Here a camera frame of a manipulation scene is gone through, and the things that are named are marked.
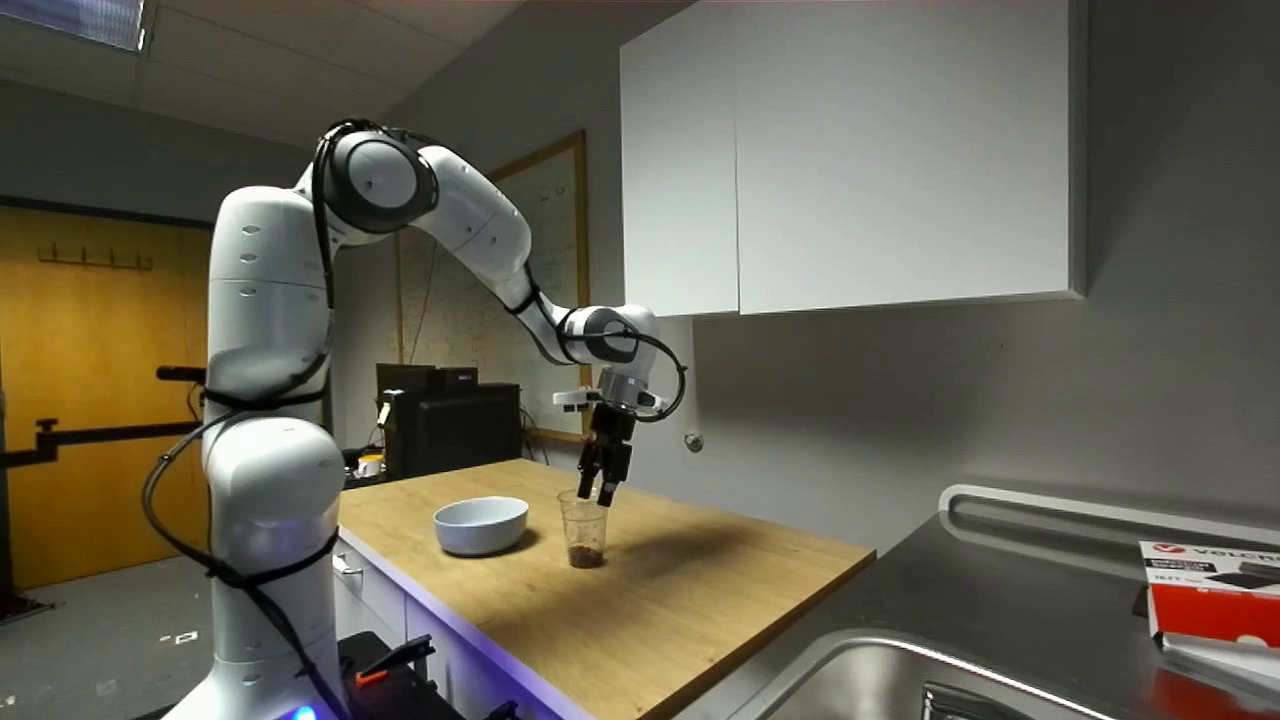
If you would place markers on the red and white box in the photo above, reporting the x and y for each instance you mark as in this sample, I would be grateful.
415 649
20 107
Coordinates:
1215 600

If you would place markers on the white drawer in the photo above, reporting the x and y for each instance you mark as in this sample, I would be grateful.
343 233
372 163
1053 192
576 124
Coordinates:
375 590

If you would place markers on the wide white cabinet door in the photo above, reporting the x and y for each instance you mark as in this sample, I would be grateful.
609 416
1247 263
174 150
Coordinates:
900 150

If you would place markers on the black and orange clamp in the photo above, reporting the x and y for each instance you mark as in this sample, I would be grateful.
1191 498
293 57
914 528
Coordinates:
390 670

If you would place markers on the round wall knob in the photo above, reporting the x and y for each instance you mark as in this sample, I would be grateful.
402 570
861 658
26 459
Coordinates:
693 441

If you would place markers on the yellow door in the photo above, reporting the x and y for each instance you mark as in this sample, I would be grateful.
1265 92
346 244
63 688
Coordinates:
90 400

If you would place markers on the wood framed whiteboard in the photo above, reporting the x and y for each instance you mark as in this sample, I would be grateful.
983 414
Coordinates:
555 220

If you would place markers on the clear plastic cup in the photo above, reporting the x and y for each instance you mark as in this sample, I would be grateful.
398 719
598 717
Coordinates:
584 535

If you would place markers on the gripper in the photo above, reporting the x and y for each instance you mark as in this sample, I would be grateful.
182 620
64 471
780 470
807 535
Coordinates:
614 424

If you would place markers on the ceiling light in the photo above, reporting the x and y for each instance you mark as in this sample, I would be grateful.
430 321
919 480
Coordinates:
80 18

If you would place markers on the pale blue bowl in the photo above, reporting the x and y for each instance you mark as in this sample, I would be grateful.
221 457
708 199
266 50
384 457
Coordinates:
480 528

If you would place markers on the coat hook rail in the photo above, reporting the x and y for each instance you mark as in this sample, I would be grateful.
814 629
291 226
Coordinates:
95 258

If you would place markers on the steel sink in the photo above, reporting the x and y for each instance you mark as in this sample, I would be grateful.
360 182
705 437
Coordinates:
880 680

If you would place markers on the white wall cabinet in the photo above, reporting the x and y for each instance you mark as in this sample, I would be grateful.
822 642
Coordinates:
850 150

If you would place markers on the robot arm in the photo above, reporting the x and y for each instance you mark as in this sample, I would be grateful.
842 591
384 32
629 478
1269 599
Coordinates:
270 330

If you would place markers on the small yellow white cup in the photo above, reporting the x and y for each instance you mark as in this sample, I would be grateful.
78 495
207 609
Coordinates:
370 465

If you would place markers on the narrow white cabinet door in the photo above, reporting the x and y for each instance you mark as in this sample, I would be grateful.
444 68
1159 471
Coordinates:
680 170

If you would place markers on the black appliance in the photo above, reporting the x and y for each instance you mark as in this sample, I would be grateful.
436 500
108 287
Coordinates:
450 425

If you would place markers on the camera on mount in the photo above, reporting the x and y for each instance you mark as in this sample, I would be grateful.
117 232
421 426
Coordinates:
100 435

